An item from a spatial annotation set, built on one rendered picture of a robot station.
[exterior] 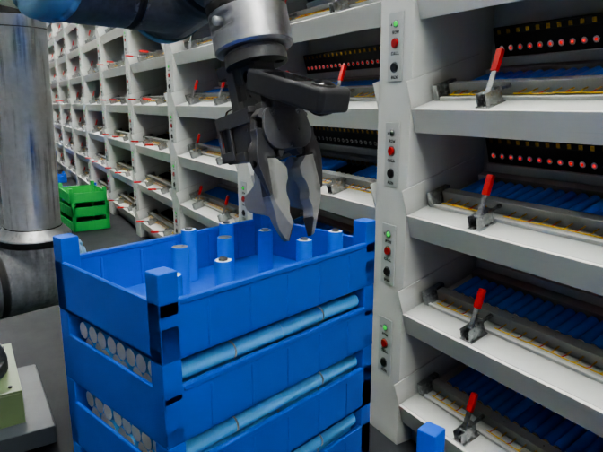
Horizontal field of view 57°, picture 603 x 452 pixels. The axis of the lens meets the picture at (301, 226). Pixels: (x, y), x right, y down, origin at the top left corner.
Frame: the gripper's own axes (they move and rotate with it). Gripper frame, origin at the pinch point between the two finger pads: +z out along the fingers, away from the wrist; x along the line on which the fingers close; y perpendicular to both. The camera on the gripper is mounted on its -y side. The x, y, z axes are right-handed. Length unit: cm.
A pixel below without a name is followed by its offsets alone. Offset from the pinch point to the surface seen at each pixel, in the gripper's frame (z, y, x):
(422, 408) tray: 42, 21, -45
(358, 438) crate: 28.1, 4.0, -6.9
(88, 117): -95, 337, -146
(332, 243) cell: 2.8, 0.3, -4.9
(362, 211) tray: 1, 30, -49
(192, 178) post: -22, 146, -90
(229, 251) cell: 1.3, 6.1, 5.9
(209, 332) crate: 7.4, -1.7, 15.8
